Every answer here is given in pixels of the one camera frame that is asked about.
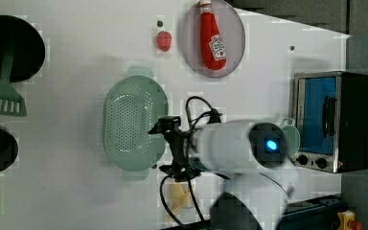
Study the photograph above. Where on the mint green spatula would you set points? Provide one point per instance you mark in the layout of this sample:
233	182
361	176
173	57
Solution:
11	102

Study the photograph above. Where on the red plush ketchup bottle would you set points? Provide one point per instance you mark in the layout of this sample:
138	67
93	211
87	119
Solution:
211	43

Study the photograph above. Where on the grey round plate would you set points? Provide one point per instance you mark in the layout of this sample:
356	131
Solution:
232	34

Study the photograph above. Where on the silver black toaster oven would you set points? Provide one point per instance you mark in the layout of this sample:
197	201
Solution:
331	114

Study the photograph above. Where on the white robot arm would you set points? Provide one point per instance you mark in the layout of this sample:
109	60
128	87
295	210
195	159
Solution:
253	158

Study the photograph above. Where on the mint green mug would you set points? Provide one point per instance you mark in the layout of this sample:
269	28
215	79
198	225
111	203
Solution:
292	135

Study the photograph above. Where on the black round pan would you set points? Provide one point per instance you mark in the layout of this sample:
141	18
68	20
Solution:
25	44

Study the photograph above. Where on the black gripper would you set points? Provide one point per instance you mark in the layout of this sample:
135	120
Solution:
180	169

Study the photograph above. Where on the red toy strawberry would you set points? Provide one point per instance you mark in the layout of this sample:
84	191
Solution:
164	41

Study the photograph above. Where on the blue black base box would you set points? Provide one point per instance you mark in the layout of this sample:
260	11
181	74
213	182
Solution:
313	214

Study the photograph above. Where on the yellow toy food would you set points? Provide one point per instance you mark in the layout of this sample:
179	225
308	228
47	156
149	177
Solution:
180	198

